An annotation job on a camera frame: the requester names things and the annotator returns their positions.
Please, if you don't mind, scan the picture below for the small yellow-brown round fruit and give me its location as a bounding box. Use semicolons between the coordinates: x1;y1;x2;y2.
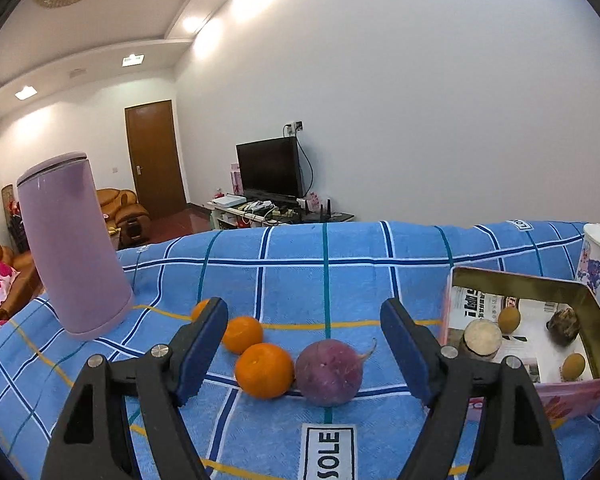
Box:
498;307;521;335

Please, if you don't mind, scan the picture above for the brown wrinkled taro chunk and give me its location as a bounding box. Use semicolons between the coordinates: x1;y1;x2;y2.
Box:
546;306;581;347

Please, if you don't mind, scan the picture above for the pink metal tin box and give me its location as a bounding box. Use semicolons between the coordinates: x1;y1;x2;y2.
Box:
439;266;600;419

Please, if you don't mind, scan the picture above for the white printed paper in tin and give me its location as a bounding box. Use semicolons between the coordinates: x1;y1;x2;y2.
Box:
446;286;593;384

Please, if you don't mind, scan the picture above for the far orange tangerine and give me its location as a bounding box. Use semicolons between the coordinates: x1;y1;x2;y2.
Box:
190;299;209;322

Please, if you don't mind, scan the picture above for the orange tangerine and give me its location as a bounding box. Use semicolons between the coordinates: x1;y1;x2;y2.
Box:
190;299;209;322
222;316;263;356

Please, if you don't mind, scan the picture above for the brown sofa with pink cushion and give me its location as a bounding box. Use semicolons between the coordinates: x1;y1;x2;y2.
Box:
0;245;43;324

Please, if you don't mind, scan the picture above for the middle orange tangerine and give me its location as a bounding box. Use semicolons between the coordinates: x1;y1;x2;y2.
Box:
222;316;263;356

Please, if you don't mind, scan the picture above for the orange tangerine nearest radish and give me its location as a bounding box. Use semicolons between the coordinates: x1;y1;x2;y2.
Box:
234;342;294;400

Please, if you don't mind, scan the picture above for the purple round radish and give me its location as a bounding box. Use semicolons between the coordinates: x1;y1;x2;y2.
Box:
294;339;377;408

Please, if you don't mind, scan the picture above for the lilac cylindrical kettle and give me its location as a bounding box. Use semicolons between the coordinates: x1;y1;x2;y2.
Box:
17;152;134;340

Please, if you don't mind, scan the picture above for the orange leather armchair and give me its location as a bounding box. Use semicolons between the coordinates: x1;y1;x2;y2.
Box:
96;188;151;250

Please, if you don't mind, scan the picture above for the blue plaid towel cloth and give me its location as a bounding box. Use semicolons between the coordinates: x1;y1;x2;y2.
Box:
0;220;583;479

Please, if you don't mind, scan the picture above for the white TV stand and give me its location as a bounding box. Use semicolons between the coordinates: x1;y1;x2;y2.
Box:
206;195;355;230

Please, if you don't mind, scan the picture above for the brown wooden door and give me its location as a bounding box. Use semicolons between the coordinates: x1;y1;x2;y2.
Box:
124;100;186;220

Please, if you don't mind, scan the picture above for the black flat television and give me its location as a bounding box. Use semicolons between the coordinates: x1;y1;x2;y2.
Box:
236;136;303;198

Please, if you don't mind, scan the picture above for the black TV power cable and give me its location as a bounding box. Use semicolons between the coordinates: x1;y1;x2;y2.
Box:
282;121;315;201

